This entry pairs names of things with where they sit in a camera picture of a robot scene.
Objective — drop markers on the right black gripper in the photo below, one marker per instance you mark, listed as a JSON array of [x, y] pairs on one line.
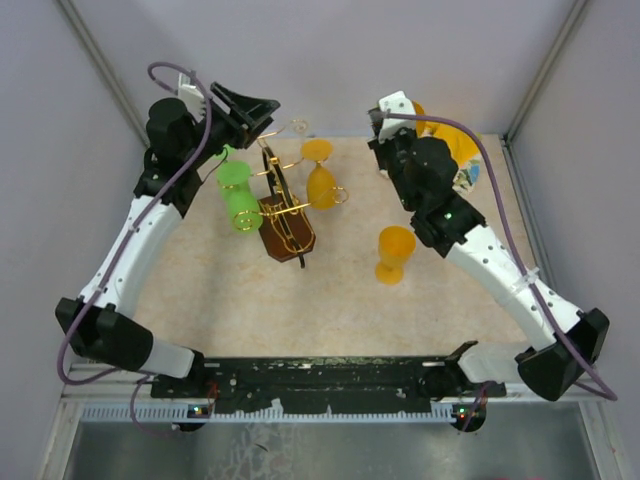
[[378, 146]]

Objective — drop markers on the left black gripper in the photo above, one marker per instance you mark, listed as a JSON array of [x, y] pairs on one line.
[[253, 113]]

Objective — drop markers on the clear wine glass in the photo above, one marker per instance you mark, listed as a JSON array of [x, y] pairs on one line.
[[299, 128]]

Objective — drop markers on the green wine glass front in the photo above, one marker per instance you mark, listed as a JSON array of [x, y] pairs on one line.
[[227, 154]]

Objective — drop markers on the green wine glass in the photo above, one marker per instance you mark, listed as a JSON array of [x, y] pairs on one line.
[[242, 207], [227, 154]]

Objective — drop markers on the orange wine glass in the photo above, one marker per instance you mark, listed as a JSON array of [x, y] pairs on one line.
[[321, 185], [422, 120], [396, 244]]

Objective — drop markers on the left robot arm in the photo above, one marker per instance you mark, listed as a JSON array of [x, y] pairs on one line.
[[98, 323]]

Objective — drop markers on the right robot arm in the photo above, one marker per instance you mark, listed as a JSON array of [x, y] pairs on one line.
[[564, 340]]

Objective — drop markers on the yellow patterned cloth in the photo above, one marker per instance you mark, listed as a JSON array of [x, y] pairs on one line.
[[463, 149]]

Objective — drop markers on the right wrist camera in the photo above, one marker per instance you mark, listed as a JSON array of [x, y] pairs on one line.
[[385, 128]]

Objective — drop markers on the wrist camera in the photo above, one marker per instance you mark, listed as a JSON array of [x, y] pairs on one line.
[[385, 128], [191, 96]]

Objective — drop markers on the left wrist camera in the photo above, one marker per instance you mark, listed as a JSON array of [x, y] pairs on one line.
[[191, 96]]

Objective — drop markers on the gold wire wine glass rack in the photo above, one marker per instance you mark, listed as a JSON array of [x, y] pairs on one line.
[[286, 231]]

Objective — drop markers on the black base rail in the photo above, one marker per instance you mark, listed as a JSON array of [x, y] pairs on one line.
[[335, 388]]

